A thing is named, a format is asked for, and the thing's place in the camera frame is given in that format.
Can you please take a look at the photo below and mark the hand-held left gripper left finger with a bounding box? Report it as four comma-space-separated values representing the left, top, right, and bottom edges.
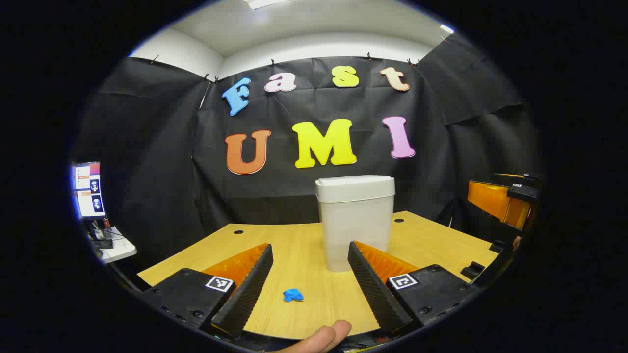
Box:
140, 243, 274, 341

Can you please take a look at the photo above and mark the white side table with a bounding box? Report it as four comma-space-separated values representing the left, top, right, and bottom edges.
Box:
91, 226, 138, 264

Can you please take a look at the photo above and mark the black backdrop cloth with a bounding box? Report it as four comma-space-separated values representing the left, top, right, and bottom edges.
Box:
74, 32, 540, 275

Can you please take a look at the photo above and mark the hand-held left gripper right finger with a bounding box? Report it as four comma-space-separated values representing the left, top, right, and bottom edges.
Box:
347, 240, 481, 336

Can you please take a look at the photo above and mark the wooden desktop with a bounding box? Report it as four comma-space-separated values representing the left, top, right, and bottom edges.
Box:
137, 211, 501, 340

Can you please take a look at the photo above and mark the white desktop garbage bin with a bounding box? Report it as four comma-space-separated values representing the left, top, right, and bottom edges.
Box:
315, 175, 396, 273

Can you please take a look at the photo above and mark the computer monitor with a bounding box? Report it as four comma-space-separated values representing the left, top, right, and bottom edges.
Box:
73, 162, 106, 220

